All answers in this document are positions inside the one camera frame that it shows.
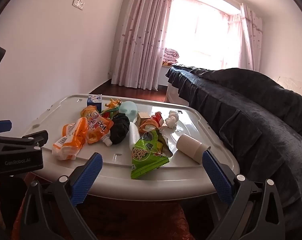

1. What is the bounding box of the orange and white plastic bag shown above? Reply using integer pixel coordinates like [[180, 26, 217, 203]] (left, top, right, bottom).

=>
[[52, 117, 89, 161]]

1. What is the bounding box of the green snack bag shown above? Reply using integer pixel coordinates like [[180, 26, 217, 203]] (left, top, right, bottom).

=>
[[130, 127, 174, 180]]

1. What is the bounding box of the small brown cardboard box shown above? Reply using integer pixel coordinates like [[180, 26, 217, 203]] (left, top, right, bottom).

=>
[[137, 112, 151, 127]]

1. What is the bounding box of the grey plastic bin lid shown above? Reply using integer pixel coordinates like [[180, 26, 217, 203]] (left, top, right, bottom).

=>
[[23, 94, 240, 201]]

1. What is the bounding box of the black cloth ball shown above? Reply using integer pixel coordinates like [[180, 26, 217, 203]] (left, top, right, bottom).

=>
[[108, 113, 130, 145]]

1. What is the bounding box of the red green toy car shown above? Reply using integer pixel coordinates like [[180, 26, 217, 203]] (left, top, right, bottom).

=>
[[100, 98, 123, 118]]

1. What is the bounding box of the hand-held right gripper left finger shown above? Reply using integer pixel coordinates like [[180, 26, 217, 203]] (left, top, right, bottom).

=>
[[15, 152, 104, 240]]

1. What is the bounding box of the white tissue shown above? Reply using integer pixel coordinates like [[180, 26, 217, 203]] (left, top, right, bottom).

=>
[[164, 110, 179, 129]]

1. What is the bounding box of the white pillow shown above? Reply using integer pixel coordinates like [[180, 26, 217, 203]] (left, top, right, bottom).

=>
[[275, 76, 302, 98]]

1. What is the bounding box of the orange trash bag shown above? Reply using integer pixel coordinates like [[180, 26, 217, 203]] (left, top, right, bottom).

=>
[[10, 194, 197, 240]]

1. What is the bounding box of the dark bed blanket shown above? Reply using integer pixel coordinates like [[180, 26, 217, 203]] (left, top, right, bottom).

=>
[[165, 64, 302, 228]]

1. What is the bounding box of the folded pink quilt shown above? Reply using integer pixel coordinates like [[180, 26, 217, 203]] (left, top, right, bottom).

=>
[[163, 47, 179, 66]]

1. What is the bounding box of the pink patterned curtain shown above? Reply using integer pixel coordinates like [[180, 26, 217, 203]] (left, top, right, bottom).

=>
[[239, 3, 263, 72], [110, 0, 175, 91]]

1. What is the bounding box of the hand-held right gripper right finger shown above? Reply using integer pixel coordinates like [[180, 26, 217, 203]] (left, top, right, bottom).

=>
[[202, 149, 287, 240]]

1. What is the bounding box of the white bed base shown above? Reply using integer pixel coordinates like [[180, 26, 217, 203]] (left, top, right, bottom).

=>
[[165, 83, 192, 107]]

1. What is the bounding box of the red and white packet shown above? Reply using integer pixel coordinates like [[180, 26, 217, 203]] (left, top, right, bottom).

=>
[[151, 111, 165, 128]]

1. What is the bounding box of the small blue carton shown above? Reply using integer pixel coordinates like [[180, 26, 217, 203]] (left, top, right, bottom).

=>
[[87, 94, 103, 112]]

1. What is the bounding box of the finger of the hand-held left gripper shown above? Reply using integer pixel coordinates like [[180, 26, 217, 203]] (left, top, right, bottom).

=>
[[0, 119, 12, 134], [0, 129, 49, 153]]

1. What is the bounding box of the sheer window curtain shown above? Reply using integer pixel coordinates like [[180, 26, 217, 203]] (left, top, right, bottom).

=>
[[163, 0, 243, 68]]

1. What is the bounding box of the cardboard tube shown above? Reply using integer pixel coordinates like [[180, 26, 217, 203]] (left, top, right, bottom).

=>
[[176, 133, 211, 164]]

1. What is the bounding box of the orange crumpled wrapper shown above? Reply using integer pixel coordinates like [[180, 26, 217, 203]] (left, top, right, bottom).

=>
[[138, 119, 159, 134]]

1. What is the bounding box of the pale green ball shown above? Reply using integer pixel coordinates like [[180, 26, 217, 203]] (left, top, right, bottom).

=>
[[119, 101, 138, 123]]

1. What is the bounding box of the orange printed drink pouch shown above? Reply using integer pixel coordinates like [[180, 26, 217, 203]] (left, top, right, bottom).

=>
[[80, 105, 115, 147]]

